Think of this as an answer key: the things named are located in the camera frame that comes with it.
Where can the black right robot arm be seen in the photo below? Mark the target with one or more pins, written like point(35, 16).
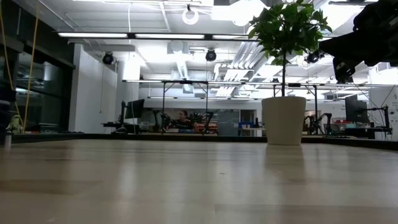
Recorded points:
point(379, 14)

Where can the black background robot arm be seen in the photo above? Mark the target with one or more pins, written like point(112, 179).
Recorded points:
point(205, 119)
point(163, 119)
point(317, 123)

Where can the black hanging ceiling lamp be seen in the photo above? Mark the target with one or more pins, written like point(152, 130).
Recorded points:
point(313, 57)
point(108, 58)
point(211, 55)

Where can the black computer monitor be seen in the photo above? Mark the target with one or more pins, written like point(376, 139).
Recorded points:
point(356, 110)
point(135, 109)

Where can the green leafy plant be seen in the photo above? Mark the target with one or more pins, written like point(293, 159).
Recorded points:
point(289, 28)

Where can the white plant pot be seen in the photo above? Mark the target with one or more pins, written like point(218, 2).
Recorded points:
point(283, 121)

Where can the grey-blue background cabinet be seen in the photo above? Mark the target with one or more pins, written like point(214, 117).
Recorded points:
point(228, 123)

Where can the person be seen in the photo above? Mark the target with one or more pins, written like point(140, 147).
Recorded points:
point(184, 122)

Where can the long ceiling light strip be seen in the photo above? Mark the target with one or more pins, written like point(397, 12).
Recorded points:
point(155, 36)

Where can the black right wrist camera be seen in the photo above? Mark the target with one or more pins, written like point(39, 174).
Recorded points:
point(343, 70)

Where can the black aluminium table frame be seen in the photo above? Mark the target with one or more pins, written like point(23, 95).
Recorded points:
point(186, 137)

